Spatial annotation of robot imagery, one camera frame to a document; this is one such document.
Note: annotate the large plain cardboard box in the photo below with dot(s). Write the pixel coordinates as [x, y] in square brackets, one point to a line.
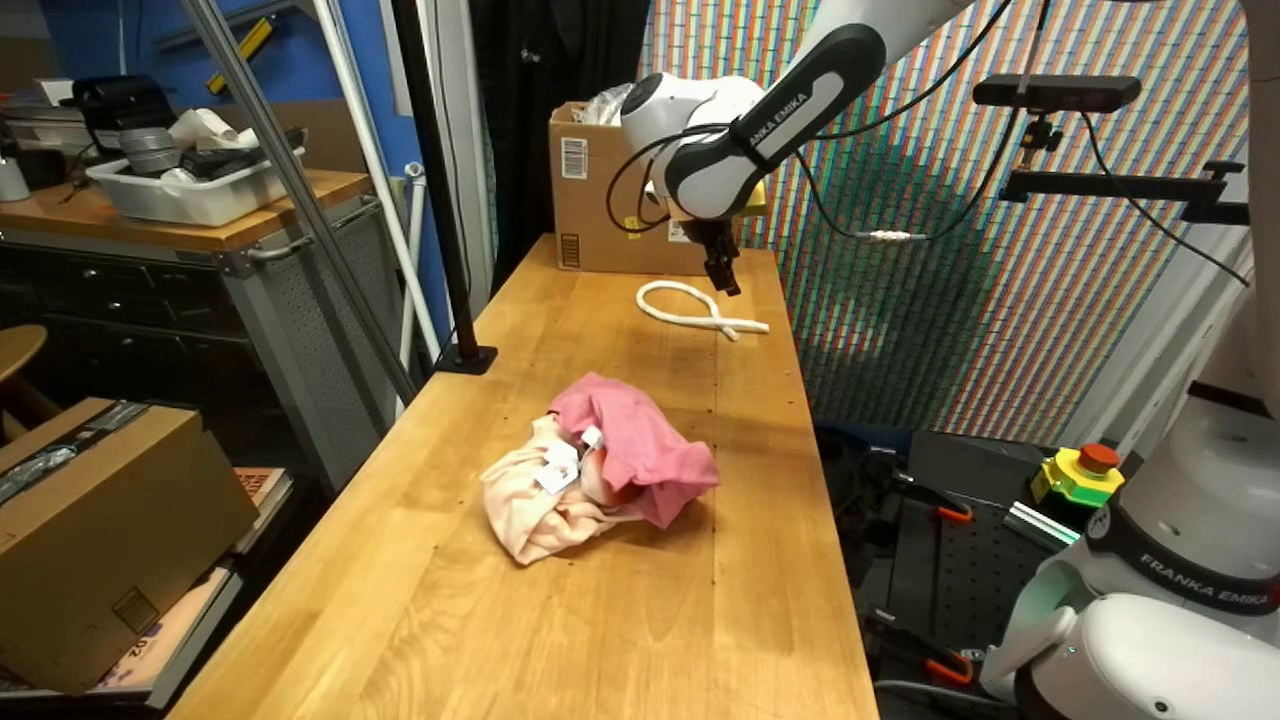
[104, 532]

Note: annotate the clear plastic bag in box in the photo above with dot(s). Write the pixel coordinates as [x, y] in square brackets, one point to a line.
[605, 107]

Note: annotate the white cup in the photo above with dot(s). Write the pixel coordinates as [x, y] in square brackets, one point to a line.
[8, 182]

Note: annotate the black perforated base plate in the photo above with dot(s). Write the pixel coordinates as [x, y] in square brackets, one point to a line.
[961, 574]

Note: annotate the black stereo camera bar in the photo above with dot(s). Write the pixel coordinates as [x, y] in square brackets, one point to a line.
[1052, 95]

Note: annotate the white crumpled object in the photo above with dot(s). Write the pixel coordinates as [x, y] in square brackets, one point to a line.
[213, 129]

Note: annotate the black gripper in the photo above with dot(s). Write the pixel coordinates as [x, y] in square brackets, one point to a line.
[714, 241]

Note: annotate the grey metal bowl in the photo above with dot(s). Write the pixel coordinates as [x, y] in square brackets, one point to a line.
[153, 152]

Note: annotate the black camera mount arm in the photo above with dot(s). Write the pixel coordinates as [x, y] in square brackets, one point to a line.
[1134, 185]

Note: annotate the black post with base plate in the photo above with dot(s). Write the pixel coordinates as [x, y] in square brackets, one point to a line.
[444, 264]

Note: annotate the round wooden stool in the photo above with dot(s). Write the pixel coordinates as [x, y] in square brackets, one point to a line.
[16, 349]

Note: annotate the black curtain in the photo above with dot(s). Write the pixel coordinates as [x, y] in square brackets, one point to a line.
[560, 66]

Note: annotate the orange black clamp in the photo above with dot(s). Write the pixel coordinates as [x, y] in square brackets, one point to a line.
[934, 661]
[942, 505]

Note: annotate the blue board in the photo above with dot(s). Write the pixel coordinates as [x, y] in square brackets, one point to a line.
[133, 42]

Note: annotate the white metal pole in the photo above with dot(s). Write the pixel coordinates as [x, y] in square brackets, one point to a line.
[373, 163]

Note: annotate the black device on bin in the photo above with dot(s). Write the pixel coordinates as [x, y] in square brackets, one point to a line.
[112, 107]

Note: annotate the cardboard box with shipping label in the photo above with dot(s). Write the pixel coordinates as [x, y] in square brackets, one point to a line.
[593, 202]

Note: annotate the pale peach cloth with label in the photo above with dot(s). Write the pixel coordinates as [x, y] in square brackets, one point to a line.
[534, 500]

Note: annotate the pink cloth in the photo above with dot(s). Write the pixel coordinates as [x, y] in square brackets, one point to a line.
[640, 444]

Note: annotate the workbench with wooden top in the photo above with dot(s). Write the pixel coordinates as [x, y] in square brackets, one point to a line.
[173, 241]

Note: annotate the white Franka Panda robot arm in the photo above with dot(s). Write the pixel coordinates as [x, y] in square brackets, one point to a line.
[825, 80]

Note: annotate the silver metal pole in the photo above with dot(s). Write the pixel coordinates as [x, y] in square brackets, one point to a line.
[303, 202]

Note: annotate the yellow red emergency stop button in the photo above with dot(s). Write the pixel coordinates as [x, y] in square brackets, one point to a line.
[1083, 479]

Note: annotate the white plastic bin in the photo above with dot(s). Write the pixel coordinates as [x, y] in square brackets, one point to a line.
[186, 193]

